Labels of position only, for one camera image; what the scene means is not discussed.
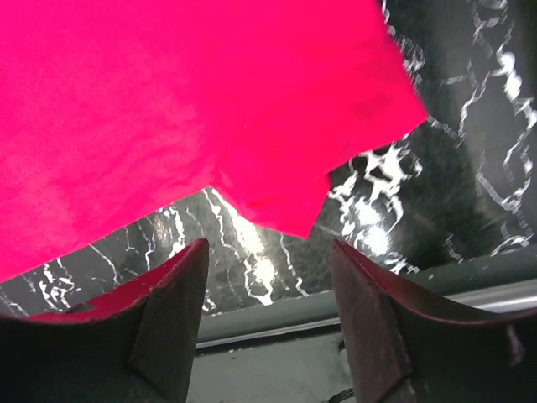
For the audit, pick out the pink t shirt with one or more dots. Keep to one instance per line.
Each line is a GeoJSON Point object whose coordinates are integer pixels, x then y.
{"type": "Point", "coordinates": [111, 110]}

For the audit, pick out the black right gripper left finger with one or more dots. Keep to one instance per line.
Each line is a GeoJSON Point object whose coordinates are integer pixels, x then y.
{"type": "Point", "coordinates": [135, 343]}

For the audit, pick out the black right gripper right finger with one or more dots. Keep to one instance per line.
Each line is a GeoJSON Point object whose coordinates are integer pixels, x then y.
{"type": "Point", "coordinates": [408, 344]}

